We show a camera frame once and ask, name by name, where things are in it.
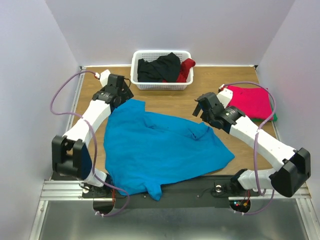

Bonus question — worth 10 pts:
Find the blue t shirt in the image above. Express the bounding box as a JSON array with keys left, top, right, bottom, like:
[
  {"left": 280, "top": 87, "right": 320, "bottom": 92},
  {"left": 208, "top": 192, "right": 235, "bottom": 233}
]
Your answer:
[{"left": 103, "top": 99, "right": 235, "bottom": 201}]

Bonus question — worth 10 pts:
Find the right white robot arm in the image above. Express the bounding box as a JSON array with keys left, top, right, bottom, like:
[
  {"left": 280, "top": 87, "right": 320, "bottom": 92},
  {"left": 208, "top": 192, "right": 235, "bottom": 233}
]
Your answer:
[{"left": 193, "top": 89, "right": 311, "bottom": 198}]

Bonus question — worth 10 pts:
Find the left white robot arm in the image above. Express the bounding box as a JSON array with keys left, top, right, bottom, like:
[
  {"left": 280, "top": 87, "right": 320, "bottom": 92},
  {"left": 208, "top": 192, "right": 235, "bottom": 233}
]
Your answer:
[{"left": 51, "top": 70, "right": 134, "bottom": 197}]

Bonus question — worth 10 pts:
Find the folded pink t shirt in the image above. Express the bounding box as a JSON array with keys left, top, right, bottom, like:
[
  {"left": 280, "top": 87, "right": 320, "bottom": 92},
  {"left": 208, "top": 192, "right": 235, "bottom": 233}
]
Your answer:
[{"left": 227, "top": 86, "right": 273, "bottom": 120}]

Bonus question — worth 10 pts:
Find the red t shirt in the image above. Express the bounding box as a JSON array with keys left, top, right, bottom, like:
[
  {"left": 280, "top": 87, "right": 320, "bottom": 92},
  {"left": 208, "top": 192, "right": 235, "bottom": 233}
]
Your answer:
[{"left": 162, "top": 58, "right": 196, "bottom": 83}]

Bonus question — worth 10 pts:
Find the white perforated plastic basket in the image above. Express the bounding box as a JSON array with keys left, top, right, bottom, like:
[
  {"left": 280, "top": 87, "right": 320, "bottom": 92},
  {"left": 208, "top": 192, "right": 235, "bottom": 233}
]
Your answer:
[{"left": 130, "top": 49, "right": 194, "bottom": 91}]

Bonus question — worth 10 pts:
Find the black t shirt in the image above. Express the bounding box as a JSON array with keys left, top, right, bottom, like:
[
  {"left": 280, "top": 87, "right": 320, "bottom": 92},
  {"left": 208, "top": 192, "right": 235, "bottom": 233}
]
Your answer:
[{"left": 137, "top": 52, "right": 181, "bottom": 83}]

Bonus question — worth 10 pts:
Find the folded green t shirt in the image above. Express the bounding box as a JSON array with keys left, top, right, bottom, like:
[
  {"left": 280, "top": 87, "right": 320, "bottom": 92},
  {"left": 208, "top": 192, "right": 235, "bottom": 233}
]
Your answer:
[{"left": 251, "top": 87, "right": 279, "bottom": 123}]

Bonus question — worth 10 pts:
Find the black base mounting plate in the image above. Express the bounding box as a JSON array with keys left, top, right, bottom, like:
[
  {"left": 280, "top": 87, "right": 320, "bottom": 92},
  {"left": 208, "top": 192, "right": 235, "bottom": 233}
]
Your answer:
[{"left": 51, "top": 174, "right": 266, "bottom": 210}]

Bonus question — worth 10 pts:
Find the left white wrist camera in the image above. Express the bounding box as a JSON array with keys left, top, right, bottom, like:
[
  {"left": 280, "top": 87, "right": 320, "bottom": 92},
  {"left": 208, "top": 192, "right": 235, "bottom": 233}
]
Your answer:
[{"left": 94, "top": 69, "right": 111, "bottom": 87}]

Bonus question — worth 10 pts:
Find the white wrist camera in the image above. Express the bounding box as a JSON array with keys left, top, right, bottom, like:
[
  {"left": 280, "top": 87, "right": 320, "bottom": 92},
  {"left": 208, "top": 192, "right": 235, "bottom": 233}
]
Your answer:
[
  {"left": 216, "top": 84, "right": 233, "bottom": 108},
  {"left": 94, "top": 69, "right": 111, "bottom": 87}
]

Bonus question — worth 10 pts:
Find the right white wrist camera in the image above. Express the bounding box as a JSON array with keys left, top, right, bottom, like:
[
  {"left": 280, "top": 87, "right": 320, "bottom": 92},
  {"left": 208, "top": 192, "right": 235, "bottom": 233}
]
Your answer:
[{"left": 216, "top": 84, "right": 233, "bottom": 108}]

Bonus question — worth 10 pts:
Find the left aluminium frame rail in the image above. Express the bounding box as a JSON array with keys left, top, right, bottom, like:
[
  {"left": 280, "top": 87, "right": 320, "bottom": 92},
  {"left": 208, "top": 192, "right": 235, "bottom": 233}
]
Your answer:
[{"left": 50, "top": 66, "right": 87, "bottom": 136}]

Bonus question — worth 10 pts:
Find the aluminium frame rail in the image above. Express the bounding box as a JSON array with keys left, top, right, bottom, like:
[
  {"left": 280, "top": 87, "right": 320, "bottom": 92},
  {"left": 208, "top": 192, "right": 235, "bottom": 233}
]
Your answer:
[
  {"left": 50, "top": 66, "right": 87, "bottom": 136},
  {"left": 253, "top": 64, "right": 313, "bottom": 201},
  {"left": 40, "top": 180, "right": 83, "bottom": 201}
]

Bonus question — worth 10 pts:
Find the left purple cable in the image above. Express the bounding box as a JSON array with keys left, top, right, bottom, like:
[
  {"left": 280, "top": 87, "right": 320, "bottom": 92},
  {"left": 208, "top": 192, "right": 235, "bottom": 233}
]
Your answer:
[{"left": 49, "top": 70, "right": 131, "bottom": 218}]

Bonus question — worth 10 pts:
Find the front aluminium frame rail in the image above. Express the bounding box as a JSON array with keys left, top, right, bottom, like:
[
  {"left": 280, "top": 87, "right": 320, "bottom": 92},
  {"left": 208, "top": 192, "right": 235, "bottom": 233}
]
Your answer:
[{"left": 40, "top": 180, "right": 83, "bottom": 201}]

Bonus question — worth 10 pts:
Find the right aluminium frame rail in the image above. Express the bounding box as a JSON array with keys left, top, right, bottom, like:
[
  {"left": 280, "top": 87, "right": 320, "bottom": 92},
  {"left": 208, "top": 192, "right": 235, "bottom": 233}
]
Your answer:
[{"left": 253, "top": 64, "right": 313, "bottom": 201}]

